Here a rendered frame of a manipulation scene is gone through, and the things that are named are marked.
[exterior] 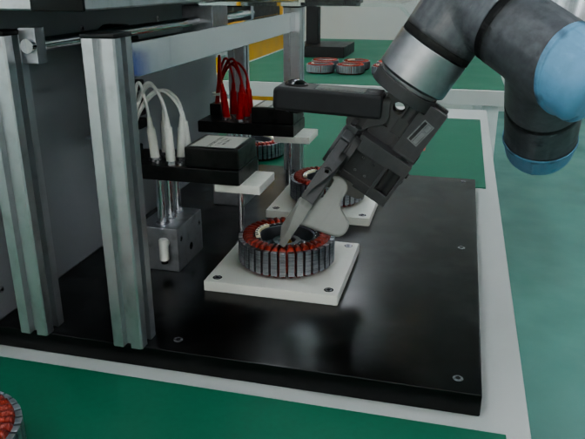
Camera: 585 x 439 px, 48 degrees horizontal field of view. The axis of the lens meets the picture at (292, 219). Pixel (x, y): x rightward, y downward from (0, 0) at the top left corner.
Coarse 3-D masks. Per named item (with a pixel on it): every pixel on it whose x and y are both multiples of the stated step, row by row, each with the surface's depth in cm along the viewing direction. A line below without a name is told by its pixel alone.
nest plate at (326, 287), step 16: (336, 256) 78; (352, 256) 78; (224, 272) 74; (240, 272) 74; (320, 272) 74; (336, 272) 74; (208, 288) 72; (224, 288) 71; (240, 288) 71; (256, 288) 70; (272, 288) 70; (288, 288) 70; (304, 288) 70; (320, 288) 70; (336, 288) 70; (336, 304) 68
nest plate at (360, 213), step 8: (288, 192) 101; (280, 200) 97; (288, 200) 97; (296, 200) 97; (360, 200) 97; (368, 200) 97; (272, 208) 94; (280, 208) 94; (288, 208) 94; (344, 208) 94; (352, 208) 94; (360, 208) 94; (368, 208) 94; (272, 216) 94; (280, 216) 93; (352, 216) 91; (360, 216) 91; (368, 216) 91; (352, 224) 91; (360, 224) 91; (368, 224) 90
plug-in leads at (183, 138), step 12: (144, 84) 73; (144, 96) 72; (168, 96) 73; (180, 108) 73; (168, 120) 71; (180, 120) 74; (168, 132) 71; (180, 132) 74; (156, 144) 74; (168, 144) 72; (180, 144) 74; (156, 156) 74; (168, 156) 72; (180, 156) 74
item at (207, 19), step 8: (216, 0) 91; (184, 8) 88; (192, 8) 88; (200, 8) 87; (208, 8) 87; (216, 8) 88; (224, 8) 91; (184, 16) 88; (192, 16) 88; (200, 16) 88; (208, 16) 88; (216, 16) 89; (224, 16) 92; (200, 24) 88; (208, 24) 88; (216, 24) 89
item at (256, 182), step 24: (192, 144) 72; (216, 144) 72; (240, 144) 72; (144, 168) 73; (168, 168) 72; (192, 168) 72; (216, 168) 71; (240, 168) 71; (168, 192) 77; (240, 192) 72; (168, 216) 78
